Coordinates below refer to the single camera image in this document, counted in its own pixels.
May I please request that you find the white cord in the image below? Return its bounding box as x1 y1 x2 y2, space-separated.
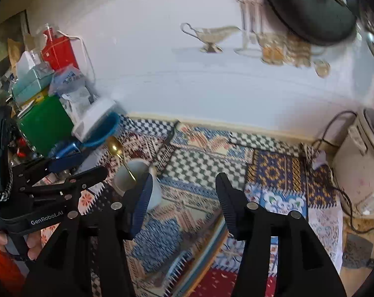
58 31 96 84

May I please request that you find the braided black white cable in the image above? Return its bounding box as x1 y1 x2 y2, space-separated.
0 161 14 200

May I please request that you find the white rice cooker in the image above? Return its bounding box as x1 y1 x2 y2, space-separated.
332 108 374 215

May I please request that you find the person's left hand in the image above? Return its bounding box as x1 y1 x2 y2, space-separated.
0 227 49 261

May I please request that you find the black power cable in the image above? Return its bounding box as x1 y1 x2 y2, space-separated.
311 111 374 267

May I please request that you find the grey cloth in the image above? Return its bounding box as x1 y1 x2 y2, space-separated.
342 233 374 270

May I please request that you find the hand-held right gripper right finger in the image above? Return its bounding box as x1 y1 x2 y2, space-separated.
215 173 347 297

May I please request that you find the red box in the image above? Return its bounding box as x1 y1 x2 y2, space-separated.
41 28 79 70

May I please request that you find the black pan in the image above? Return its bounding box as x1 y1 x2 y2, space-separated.
260 0 359 46

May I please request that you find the white cup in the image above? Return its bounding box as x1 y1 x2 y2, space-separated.
113 158 163 211

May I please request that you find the green container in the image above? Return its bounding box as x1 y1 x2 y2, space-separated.
17 94 74 158

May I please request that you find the patterned tablecloth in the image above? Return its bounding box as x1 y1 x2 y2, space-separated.
40 114 344 297

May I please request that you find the white plastic container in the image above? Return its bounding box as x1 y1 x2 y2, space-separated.
71 97 118 140

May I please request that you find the white power plug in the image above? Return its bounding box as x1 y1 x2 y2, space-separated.
311 151 328 169

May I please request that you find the blue plastic bag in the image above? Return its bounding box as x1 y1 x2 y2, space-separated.
49 65 96 121

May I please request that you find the blue metal clip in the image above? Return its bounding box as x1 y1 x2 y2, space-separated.
48 141 82 159

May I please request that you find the blue mug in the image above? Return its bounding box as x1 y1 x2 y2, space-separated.
82 111 121 148

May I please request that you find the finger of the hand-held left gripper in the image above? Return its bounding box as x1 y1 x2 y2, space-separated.
19 165 109 200
11 153 86 187

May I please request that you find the teal tissue box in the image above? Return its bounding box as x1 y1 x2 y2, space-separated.
12 66 54 104

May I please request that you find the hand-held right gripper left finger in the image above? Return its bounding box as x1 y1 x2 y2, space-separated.
21 173 155 297

